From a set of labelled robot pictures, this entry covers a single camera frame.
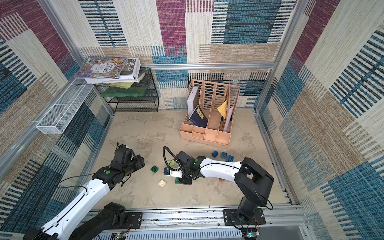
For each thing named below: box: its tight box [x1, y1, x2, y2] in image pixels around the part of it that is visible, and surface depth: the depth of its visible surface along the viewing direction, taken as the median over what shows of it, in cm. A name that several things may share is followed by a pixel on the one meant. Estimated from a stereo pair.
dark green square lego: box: [150, 165, 159, 174], surface depth 91 cm
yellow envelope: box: [217, 99, 228, 120], surface depth 88 cm
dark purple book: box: [189, 105, 208, 128], surface depth 104 cm
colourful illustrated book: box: [73, 57, 128, 79], surface depth 83 cm
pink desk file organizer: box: [179, 79, 240, 149], surface depth 101 cm
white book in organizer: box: [187, 86, 199, 118], surface depth 103 cm
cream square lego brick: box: [157, 179, 167, 188], surface depth 86 cm
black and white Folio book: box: [84, 58, 146, 84], surface depth 83 cm
